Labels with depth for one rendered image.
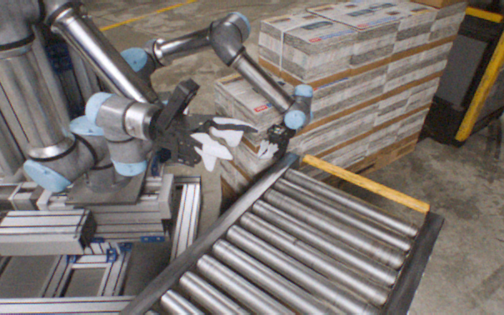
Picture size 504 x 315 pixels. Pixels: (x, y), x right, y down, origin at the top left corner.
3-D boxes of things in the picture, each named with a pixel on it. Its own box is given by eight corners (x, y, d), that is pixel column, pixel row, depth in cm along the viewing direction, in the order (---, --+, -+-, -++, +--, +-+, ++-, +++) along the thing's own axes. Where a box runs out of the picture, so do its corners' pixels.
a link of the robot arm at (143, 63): (117, 87, 147) (108, 56, 138) (134, 73, 157) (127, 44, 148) (142, 92, 144) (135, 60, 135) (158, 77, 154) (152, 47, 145)
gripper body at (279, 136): (265, 129, 136) (281, 116, 144) (264, 147, 142) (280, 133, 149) (281, 136, 133) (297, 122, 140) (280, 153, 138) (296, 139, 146)
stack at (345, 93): (220, 197, 224) (211, 78, 172) (348, 137, 275) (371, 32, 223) (254, 237, 199) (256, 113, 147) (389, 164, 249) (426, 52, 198)
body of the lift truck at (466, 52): (388, 105, 314) (416, 12, 264) (426, 88, 338) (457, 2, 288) (463, 143, 269) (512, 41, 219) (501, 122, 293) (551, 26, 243)
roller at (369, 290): (244, 220, 112) (247, 207, 111) (389, 305, 91) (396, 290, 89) (235, 226, 108) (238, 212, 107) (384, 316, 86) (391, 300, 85)
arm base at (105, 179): (78, 194, 111) (68, 171, 105) (94, 163, 123) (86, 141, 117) (127, 193, 111) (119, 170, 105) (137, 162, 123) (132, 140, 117)
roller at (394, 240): (276, 187, 125) (280, 174, 123) (411, 253, 103) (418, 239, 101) (269, 190, 120) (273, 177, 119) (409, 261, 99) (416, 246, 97)
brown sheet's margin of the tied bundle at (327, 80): (283, 79, 170) (284, 71, 168) (326, 65, 183) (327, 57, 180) (305, 92, 160) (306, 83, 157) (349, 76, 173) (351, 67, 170)
